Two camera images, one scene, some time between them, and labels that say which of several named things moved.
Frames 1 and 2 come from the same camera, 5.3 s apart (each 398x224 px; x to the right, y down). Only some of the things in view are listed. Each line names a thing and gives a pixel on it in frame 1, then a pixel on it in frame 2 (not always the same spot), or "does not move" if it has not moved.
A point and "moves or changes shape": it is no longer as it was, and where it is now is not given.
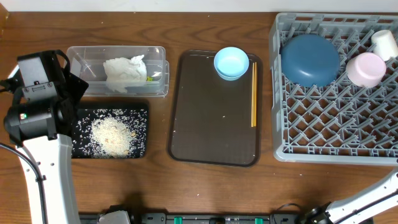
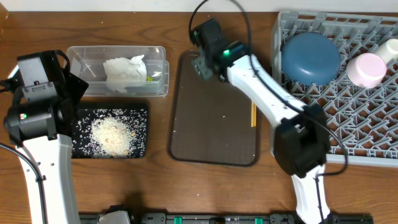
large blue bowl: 310,60 does not move
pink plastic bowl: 365,70 does not move
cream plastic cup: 384,44 moves or changes shape
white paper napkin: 122,73 does not move
